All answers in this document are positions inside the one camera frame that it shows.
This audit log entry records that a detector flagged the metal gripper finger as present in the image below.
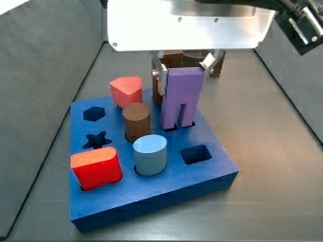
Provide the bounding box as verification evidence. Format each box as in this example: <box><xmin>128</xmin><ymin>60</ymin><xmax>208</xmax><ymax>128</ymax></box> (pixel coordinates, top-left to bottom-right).
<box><xmin>150</xmin><ymin>51</ymin><xmax>168</xmax><ymax>95</ymax></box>
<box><xmin>199</xmin><ymin>49</ymin><xmax>224</xmax><ymax>78</ymax></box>

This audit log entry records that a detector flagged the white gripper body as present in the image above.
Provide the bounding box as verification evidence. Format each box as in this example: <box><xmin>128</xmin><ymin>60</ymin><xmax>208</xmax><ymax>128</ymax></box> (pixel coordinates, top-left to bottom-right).
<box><xmin>107</xmin><ymin>0</ymin><xmax>274</xmax><ymax>51</ymax></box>

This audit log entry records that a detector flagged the purple double-square block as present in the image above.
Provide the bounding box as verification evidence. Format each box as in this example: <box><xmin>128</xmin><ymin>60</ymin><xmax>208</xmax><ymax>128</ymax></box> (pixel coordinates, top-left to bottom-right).
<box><xmin>160</xmin><ymin>67</ymin><xmax>204</xmax><ymax>130</ymax></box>

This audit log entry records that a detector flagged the blue shape-sorting board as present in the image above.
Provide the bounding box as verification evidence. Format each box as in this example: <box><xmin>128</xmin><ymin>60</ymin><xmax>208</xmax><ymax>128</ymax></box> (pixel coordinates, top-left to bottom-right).
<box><xmin>69</xmin><ymin>90</ymin><xmax>239</xmax><ymax>233</ymax></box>

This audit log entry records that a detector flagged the tall brown notched block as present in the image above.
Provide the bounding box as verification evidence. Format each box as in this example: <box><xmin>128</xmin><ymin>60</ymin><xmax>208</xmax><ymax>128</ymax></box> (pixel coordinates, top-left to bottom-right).
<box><xmin>151</xmin><ymin>50</ymin><xmax>183</xmax><ymax>105</ymax></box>

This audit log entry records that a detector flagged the black curved holder block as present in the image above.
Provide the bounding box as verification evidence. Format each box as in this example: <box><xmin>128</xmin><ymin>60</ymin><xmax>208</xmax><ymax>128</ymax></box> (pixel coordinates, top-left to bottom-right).
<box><xmin>183</xmin><ymin>50</ymin><xmax>226</xmax><ymax>78</ymax></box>

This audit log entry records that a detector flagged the pink rounded triangle block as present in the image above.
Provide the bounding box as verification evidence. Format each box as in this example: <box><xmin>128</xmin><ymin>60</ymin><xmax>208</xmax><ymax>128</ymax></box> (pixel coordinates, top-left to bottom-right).
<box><xmin>110</xmin><ymin>77</ymin><xmax>143</xmax><ymax>109</ymax></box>

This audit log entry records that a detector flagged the brown cylinder block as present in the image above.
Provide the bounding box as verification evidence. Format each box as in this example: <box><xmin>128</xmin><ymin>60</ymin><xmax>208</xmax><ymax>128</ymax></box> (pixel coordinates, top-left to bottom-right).
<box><xmin>123</xmin><ymin>103</ymin><xmax>151</xmax><ymax>143</ymax></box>

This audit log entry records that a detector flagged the light blue cylinder block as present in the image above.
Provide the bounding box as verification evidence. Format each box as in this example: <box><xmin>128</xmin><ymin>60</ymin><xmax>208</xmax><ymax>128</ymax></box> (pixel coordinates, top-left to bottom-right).
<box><xmin>132</xmin><ymin>134</ymin><xmax>168</xmax><ymax>176</ymax></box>

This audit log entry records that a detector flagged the red rounded block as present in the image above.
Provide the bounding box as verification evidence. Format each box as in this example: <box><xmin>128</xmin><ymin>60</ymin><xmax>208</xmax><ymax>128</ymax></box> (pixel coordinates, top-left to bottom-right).
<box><xmin>71</xmin><ymin>147</ymin><xmax>123</xmax><ymax>191</ymax></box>

